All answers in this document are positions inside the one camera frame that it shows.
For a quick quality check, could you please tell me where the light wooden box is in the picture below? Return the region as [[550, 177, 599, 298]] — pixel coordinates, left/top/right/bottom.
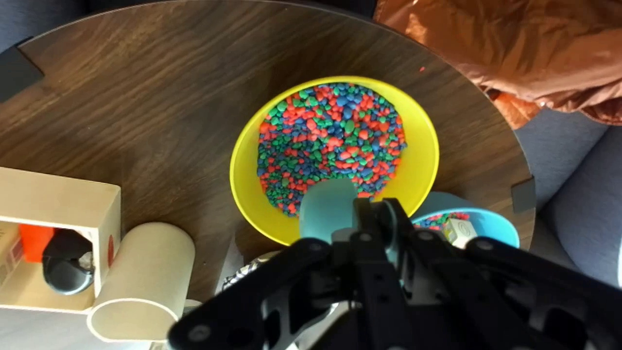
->
[[0, 166, 125, 317]]

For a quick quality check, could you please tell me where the dark grey round object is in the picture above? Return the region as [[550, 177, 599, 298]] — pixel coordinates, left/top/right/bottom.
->
[[41, 230, 97, 298]]

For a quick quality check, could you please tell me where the cream cylindrical mug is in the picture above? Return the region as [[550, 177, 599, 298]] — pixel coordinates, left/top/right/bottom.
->
[[86, 222, 199, 345]]

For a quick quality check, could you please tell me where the blue plastic bowl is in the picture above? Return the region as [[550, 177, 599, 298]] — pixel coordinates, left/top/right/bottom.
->
[[410, 191, 523, 253]]

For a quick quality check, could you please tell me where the small orange cup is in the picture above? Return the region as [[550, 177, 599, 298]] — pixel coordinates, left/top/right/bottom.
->
[[18, 222, 57, 265]]

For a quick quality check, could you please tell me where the multicolored gravel pile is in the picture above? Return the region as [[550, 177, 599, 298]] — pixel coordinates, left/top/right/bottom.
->
[[255, 82, 410, 218], [420, 210, 475, 236]]

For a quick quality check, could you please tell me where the yellow plastic bowl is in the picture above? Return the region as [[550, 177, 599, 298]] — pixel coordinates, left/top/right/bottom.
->
[[228, 74, 443, 249]]

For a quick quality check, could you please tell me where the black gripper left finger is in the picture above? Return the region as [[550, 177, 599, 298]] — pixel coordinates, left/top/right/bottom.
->
[[167, 197, 416, 350]]

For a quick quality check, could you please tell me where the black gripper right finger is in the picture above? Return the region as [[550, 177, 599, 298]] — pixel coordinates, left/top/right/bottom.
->
[[383, 197, 622, 350]]

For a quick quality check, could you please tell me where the grey upholstered chair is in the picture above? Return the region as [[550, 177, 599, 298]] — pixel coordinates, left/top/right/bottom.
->
[[513, 105, 622, 288]]

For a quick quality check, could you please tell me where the round dark wood table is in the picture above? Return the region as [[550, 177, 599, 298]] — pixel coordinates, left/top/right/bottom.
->
[[0, 0, 539, 308]]

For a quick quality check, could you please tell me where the small yellow box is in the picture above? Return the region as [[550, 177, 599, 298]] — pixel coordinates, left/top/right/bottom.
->
[[442, 216, 478, 249]]

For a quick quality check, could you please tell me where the orange crumpled jacket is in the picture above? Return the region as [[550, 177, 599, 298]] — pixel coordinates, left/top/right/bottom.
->
[[373, 0, 622, 129]]

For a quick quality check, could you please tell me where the black table edge clip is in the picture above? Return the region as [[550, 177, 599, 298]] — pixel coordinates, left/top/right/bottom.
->
[[510, 175, 539, 216], [0, 45, 47, 105]]

